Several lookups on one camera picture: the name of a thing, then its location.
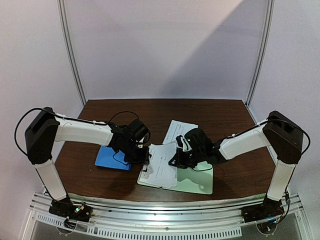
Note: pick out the blue folder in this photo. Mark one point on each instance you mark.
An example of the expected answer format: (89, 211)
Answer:
(108, 158)

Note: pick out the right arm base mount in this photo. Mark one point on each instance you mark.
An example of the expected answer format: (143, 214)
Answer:
(266, 215)

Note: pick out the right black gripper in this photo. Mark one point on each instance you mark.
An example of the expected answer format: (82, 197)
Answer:
(180, 155)

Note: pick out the green clipboard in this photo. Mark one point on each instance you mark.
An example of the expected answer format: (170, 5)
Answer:
(196, 181)

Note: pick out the white paper sheets stack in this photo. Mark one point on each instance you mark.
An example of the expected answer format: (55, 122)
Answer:
(159, 173)

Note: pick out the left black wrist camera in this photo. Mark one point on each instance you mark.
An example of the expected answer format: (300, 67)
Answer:
(138, 132)

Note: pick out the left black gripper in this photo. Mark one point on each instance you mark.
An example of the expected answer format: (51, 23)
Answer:
(143, 159)

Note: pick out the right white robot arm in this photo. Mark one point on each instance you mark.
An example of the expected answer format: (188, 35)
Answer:
(280, 135)

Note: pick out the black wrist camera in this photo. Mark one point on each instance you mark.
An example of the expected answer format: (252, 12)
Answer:
(138, 132)
(194, 140)

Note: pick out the left aluminium frame post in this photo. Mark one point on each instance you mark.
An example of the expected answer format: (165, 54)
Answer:
(70, 51)

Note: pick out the white paper sheet far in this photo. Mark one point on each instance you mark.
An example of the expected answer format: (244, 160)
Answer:
(177, 128)

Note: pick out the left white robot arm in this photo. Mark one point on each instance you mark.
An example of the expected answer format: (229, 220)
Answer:
(49, 127)

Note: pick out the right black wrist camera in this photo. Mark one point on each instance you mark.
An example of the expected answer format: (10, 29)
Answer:
(194, 140)

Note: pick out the right aluminium frame post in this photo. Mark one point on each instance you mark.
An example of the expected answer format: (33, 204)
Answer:
(261, 52)

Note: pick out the aluminium frame post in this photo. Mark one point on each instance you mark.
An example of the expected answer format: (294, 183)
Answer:
(70, 51)
(261, 52)

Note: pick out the aluminium front rail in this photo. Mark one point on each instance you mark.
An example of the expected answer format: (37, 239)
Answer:
(140, 220)

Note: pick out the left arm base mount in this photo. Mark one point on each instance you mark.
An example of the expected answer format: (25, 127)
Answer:
(71, 211)

